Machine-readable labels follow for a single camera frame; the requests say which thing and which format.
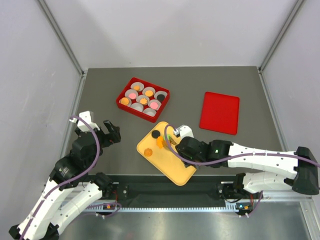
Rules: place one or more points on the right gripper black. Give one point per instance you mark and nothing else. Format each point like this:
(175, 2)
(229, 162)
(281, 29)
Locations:
(181, 153)

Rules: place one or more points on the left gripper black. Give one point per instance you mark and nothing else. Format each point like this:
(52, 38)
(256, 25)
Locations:
(110, 137)

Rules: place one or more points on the metal tongs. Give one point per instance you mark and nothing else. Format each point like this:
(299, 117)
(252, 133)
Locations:
(172, 141)

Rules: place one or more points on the green sandwich cookie top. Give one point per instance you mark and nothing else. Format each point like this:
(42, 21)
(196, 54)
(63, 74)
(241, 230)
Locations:
(168, 137)

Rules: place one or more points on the round dotted biscuit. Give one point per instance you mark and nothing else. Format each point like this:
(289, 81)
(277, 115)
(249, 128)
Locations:
(149, 93)
(125, 101)

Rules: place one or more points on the pink sandwich cookie top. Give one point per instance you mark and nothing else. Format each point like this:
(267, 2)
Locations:
(132, 96)

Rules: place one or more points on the pink sandwich cookie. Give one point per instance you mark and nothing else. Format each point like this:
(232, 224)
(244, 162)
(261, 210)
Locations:
(132, 96)
(154, 105)

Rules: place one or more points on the orange leaf cookie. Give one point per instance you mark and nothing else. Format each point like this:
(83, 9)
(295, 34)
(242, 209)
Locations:
(143, 101)

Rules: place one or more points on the red cookie box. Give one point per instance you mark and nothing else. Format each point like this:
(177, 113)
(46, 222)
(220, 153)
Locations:
(140, 114)

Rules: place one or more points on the orange flower cookie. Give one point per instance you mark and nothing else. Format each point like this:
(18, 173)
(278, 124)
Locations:
(137, 88)

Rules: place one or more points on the red box lid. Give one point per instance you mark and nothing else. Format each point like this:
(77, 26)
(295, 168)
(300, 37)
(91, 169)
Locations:
(220, 113)

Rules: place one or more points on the black sandwich cookie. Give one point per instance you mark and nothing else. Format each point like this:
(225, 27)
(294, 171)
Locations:
(155, 134)
(160, 97)

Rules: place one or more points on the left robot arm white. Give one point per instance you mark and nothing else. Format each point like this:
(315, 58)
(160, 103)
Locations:
(70, 189)

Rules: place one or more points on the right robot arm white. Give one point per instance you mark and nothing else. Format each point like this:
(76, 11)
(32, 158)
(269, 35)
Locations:
(276, 170)

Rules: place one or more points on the white paper cup front-left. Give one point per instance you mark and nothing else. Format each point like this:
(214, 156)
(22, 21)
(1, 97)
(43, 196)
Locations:
(128, 104)

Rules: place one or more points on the orange fish cookie left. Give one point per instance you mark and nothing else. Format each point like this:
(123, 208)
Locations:
(160, 142)

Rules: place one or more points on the white paper cup front-middle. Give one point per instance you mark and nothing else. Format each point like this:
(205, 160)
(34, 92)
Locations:
(137, 106)

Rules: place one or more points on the yellow tray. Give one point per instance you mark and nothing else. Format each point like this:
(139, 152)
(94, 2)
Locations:
(164, 159)

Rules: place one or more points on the black sandwich cookie top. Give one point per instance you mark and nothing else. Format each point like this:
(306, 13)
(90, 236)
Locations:
(155, 134)

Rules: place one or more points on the white paper cup middle-left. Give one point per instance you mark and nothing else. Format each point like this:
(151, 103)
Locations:
(131, 91)

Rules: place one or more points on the white paper cup front-right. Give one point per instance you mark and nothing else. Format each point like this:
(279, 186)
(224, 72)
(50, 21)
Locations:
(149, 112)

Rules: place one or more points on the white paper cup centre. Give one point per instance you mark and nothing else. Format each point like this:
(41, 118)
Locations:
(142, 97)

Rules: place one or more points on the orange swirl cookie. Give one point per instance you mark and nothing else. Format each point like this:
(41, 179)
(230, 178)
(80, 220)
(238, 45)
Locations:
(148, 152)

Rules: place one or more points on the white paper cup back-left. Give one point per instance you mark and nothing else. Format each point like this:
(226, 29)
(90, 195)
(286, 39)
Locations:
(141, 85)

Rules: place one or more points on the white paper cup back-middle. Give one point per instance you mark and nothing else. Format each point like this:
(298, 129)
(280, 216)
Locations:
(149, 88)

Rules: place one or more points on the white paper cup back-right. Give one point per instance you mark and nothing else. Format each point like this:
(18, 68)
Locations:
(160, 92)

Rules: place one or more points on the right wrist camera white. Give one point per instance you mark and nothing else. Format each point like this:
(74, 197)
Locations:
(183, 131)

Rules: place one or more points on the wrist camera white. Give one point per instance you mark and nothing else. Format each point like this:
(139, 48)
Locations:
(87, 119)
(183, 131)

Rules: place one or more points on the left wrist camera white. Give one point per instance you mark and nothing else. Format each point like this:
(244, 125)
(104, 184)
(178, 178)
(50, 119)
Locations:
(87, 119)

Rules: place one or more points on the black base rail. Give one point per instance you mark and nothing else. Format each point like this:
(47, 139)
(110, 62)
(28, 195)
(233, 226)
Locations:
(157, 191)

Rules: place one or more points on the toothed cable duct strip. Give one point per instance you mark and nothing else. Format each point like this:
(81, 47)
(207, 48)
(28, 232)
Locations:
(227, 207)

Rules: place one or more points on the aluminium frame left post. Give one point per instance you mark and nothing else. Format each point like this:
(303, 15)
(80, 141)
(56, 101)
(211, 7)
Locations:
(60, 35)

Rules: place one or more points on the aluminium frame post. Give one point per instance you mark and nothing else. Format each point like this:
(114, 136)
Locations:
(298, 4)
(60, 35)

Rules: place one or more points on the aluminium frame right post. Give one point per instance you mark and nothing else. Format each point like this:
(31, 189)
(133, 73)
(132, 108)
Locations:
(298, 4)

